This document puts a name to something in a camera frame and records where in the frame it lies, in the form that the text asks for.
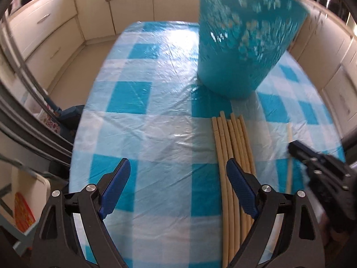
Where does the cream cabinet row under counter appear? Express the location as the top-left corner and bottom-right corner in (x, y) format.
(290, 0), (357, 143)

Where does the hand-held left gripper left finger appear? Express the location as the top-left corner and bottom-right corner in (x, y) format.
(31, 158), (131, 268)

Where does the white board with red label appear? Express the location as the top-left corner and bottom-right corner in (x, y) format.
(0, 164), (52, 243)

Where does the grey metal door frame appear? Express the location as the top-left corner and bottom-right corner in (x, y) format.
(0, 14), (73, 168)

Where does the blue checked tablecloth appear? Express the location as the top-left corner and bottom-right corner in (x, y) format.
(68, 21), (346, 268)

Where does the floral patterned container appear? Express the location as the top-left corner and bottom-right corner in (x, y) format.
(36, 108), (61, 132)

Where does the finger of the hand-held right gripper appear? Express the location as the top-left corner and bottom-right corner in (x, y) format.
(288, 141), (356, 199)

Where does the bundle of wooden chopsticks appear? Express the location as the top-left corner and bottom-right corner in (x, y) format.
(211, 111), (258, 268)

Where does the beige wooden chopstick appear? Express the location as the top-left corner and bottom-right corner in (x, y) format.
(286, 123), (294, 194)

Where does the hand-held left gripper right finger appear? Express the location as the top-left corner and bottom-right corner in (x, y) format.
(226, 159), (327, 268)

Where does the dark blue chair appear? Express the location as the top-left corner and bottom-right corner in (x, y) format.
(56, 105), (85, 136)

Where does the teal floral cup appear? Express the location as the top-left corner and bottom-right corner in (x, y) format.
(197, 0), (311, 99)

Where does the cream cabinet with door latch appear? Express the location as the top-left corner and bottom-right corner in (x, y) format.
(72, 0), (200, 43)

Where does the cream drawer cabinet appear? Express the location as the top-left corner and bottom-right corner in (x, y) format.
(6, 0), (85, 62)

